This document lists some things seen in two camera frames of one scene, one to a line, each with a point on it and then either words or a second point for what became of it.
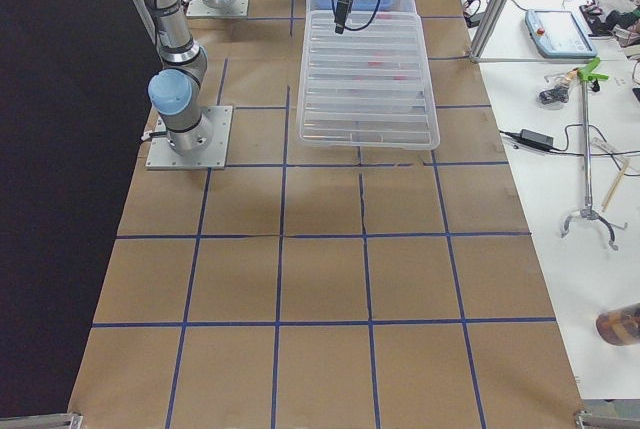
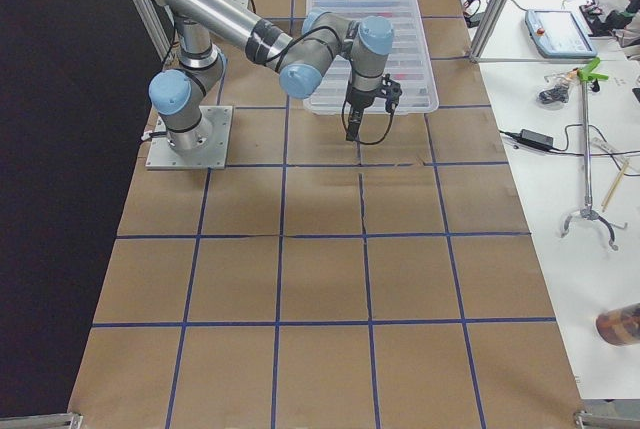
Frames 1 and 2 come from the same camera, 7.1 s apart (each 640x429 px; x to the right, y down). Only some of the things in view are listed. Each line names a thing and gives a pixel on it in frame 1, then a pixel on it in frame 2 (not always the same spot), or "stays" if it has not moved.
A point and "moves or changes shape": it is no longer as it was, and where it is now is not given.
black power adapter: x=536 y=139 stays
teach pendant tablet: x=559 y=34 stays
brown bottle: x=621 y=325 stays
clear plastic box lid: x=366 y=88 moves or changes shape
